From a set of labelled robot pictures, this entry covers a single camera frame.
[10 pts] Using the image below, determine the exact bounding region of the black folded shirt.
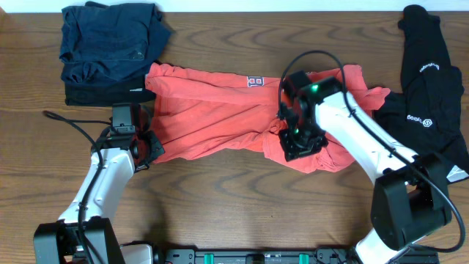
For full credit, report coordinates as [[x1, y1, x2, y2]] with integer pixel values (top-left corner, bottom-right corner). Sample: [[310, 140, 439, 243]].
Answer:
[[64, 76, 156, 107]]

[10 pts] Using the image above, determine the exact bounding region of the black logo shirt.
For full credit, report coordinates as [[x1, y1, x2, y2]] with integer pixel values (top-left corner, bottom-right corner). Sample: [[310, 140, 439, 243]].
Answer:
[[374, 4, 468, 183]]

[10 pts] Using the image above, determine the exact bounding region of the red graphic t-shirt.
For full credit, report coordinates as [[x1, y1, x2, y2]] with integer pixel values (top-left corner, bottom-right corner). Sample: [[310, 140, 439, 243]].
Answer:
[[144, 62, 391, 175]]

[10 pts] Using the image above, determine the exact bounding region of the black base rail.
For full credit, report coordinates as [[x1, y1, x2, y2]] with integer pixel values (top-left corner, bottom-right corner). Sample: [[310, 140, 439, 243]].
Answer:
[[71, 240, 440, 264]]

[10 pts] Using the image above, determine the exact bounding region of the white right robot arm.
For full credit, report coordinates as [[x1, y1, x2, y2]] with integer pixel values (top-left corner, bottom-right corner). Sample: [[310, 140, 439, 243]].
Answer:
[[278, 71, 454, 263]]

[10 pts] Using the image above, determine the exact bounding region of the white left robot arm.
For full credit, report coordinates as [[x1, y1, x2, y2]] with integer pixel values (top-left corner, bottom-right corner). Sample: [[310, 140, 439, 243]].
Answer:
[[33, 124, 164, 263]]

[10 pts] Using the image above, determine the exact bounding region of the navy blue folded shirt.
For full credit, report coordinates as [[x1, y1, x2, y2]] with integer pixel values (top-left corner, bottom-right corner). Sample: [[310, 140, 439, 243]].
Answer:
[[59, 1, 171, 85]]

